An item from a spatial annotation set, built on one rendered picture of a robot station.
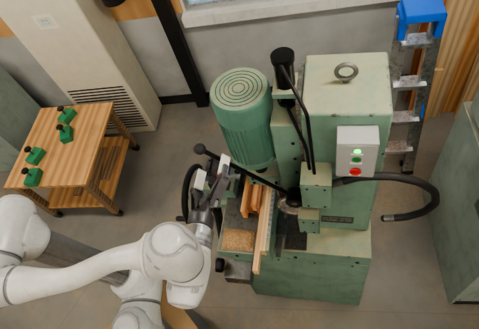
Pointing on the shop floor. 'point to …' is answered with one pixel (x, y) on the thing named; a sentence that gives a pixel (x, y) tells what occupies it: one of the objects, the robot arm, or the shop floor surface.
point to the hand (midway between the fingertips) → (212, 166)
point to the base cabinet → (310, 280)
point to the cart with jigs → (73, 158)
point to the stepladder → (416, 10)
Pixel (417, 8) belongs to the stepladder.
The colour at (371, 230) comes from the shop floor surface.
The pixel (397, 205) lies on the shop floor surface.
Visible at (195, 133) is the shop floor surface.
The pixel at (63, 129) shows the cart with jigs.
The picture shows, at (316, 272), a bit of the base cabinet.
